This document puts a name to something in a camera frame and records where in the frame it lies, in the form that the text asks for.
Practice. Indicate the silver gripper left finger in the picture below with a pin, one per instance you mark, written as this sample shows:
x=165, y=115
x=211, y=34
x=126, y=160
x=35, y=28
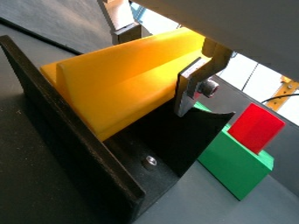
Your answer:
x=127, y=33

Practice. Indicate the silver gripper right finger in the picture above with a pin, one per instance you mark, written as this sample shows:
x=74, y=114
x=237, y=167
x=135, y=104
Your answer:
x=194, y=78

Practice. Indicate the yellow star-profile bar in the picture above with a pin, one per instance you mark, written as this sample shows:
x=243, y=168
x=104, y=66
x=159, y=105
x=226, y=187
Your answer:
x=118, y=84

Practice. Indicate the black curved fixture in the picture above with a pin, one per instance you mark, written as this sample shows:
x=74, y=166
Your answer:
x=138, y=164

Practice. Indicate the green foam shape board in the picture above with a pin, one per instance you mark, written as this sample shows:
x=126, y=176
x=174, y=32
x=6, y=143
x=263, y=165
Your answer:
x=238, y=168

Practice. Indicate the red hexagonal peg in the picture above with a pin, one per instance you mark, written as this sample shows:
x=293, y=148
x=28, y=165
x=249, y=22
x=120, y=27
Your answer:
x=255, y=128

